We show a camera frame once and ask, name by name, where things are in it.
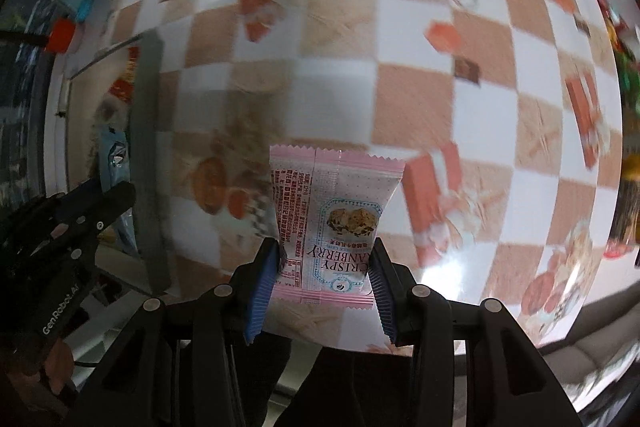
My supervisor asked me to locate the pink cranberry crisp packet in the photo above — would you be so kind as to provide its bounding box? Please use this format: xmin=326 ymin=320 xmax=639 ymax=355
xmin=269 ymin=145 xmax=405 ymax=309

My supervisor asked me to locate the dark red snack bag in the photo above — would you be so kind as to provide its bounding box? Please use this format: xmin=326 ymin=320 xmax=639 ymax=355
xmin=108 ymin=46 xmax=140 ymax=104

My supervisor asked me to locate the person's left hand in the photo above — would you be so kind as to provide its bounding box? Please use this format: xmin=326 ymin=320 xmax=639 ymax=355
xmin=8 ymin=339 xmax=75 ymax=395

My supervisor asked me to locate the light blue snack packet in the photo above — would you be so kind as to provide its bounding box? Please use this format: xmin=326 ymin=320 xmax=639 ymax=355
xmin=99 ymin=124 xmax=139 ymax=258

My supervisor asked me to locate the cardboard box tray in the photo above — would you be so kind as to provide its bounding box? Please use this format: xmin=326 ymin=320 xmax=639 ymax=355
xmin=61 ymin=30 xmax=171 ymax=295

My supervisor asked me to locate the red bucket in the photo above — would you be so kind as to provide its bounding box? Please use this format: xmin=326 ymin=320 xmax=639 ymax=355
xmin=44 ymin=18 xmax=76 ymax=54

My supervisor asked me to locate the snack pile basket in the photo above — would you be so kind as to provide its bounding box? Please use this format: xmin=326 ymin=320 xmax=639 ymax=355
xmin=597 ymin=0 xmax=639 ymax=260

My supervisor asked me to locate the checkered tablecloth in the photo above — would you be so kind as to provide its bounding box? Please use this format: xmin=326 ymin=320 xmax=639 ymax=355
xmin=108 ymin=0 xmax=623 ymax=346

